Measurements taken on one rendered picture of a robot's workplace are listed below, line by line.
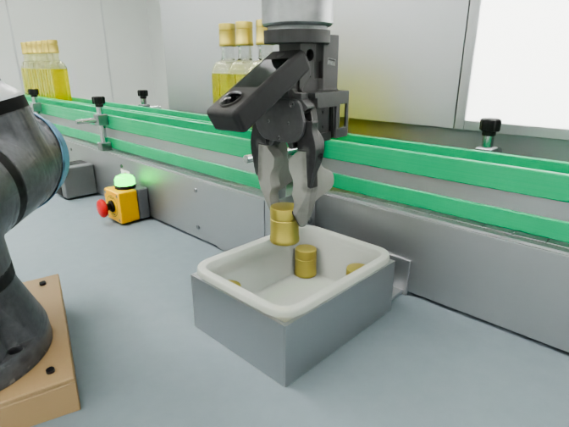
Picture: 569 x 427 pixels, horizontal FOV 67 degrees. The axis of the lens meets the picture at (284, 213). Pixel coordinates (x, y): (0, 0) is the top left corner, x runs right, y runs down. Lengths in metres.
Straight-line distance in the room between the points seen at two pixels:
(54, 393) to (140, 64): 6.94
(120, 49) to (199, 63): 5.90
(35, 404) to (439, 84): 0.72
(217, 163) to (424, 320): 0.45
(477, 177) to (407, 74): 0.29
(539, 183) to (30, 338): 0.59
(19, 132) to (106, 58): 6.53
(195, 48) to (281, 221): 0.89
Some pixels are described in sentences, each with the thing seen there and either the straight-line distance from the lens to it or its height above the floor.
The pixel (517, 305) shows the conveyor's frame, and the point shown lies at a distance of 0.64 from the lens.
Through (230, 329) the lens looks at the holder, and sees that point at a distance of 0.55.
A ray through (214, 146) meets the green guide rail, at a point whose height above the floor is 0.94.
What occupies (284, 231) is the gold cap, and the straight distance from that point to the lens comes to 0.50.
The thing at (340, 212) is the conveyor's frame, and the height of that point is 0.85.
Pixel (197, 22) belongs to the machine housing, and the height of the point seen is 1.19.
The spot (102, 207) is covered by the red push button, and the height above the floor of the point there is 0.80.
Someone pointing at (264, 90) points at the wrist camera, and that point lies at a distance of 0.43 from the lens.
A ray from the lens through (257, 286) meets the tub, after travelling 0.65.
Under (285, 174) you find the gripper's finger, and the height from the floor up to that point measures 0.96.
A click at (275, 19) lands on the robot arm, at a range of 0.47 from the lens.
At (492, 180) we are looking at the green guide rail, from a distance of 0.62.
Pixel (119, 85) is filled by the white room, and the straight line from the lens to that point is 7.16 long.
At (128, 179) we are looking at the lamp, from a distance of 1.00.
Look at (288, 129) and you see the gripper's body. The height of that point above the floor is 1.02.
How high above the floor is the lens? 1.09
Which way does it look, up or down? 19 degrees down
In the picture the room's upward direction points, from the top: straight up
